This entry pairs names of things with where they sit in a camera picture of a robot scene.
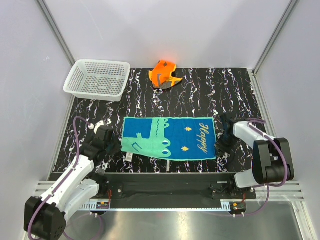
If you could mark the left small connector board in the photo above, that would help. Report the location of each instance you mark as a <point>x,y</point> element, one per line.
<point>102,205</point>

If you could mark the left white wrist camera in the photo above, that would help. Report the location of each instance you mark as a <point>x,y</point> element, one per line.
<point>95,127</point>

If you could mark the right small connector board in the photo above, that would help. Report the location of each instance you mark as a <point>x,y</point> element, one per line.
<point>238,206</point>

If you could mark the yellow blue crocodile towel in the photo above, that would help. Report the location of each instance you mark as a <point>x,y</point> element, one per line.
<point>170,138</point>

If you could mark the white perforated plastic basket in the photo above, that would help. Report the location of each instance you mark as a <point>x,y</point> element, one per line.
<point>102,80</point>

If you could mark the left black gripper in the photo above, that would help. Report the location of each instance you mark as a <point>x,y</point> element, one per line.
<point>117,147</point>

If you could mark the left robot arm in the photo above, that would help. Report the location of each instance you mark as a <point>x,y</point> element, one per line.
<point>46,216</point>

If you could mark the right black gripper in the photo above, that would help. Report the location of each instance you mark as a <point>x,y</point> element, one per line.
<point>220,148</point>

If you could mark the orange grey towel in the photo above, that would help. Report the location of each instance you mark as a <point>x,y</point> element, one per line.
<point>163,76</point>

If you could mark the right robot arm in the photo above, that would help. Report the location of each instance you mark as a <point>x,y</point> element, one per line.
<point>272,163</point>

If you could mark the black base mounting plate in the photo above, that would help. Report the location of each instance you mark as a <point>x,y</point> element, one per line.
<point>163,178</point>

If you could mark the small connector board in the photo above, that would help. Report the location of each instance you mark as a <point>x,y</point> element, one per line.
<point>102,205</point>
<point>238,206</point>

